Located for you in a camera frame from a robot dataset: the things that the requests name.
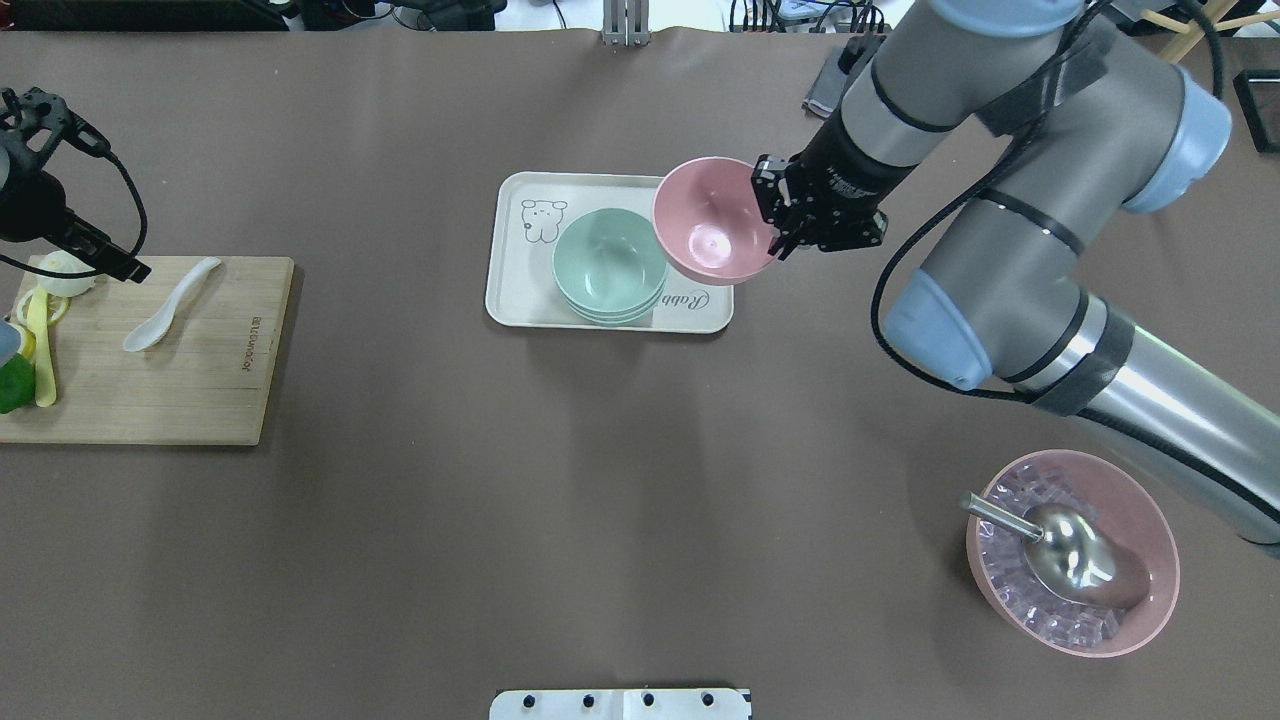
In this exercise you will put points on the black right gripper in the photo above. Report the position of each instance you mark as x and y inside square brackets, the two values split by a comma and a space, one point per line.
[843, 173]

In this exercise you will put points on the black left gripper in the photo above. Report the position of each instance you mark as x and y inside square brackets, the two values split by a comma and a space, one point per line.
[33, 209]

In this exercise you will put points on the small pink bowl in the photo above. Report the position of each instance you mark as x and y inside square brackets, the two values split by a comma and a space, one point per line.
[708, 224]

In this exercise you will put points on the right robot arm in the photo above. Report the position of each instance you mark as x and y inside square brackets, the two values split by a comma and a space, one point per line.
[1097, 124]

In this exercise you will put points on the white ceramic spoon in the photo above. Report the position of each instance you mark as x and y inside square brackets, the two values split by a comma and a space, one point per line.
[154, 329]

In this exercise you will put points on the bottom green bowl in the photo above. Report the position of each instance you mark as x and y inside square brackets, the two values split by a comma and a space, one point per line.
[615, 317]

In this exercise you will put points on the green bowl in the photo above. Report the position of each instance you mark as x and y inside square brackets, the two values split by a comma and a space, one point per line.
[615, 317]
[609, 260]

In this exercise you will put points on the top green bowl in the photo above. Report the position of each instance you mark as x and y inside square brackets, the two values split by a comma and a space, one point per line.
[609, 260]

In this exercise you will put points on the large pink bowl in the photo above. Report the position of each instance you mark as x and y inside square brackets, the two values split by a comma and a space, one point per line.
[1126, 514]

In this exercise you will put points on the white steamed bun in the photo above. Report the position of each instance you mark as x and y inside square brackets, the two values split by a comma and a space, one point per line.
[65, 276]

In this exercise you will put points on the lemon slice on board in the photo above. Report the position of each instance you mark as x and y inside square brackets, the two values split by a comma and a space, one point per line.
[56, 307]

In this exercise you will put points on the green lime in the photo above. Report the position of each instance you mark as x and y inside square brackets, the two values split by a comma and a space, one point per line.
[17, 384]

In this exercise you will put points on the folded grey cloth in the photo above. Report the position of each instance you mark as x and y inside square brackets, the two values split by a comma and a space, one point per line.
[834, 79]

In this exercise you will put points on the bamboo cutting board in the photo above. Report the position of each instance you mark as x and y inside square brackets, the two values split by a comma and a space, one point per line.
[206, 382]

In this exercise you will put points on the metal ice scoop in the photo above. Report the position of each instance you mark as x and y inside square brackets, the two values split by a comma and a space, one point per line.
[1068, 555]

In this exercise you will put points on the wooden mug tree stand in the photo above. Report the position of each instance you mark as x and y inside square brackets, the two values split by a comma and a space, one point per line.
[1190, 22]

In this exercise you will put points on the clear ice cubes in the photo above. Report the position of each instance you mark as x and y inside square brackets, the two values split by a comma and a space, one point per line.
[1064, 624]

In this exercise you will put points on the black box at edge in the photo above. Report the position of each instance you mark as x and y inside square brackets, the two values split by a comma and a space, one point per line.
[1258, 94]

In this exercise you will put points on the metal bracket at table edge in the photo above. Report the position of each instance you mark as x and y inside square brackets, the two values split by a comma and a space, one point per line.
[625, 23]

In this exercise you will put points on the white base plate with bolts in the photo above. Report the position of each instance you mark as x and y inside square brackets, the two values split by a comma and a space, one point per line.
[629, 703]

